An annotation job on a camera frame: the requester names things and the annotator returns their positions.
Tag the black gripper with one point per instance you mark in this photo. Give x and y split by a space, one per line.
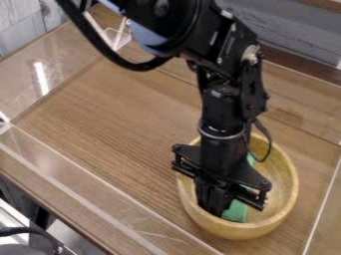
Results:
223 176

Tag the brown wooden bowl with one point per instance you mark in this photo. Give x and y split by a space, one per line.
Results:
281 172

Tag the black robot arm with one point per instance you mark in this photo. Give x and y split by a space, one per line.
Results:
195 30

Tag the green rectangular block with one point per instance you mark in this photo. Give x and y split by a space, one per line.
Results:
235 213

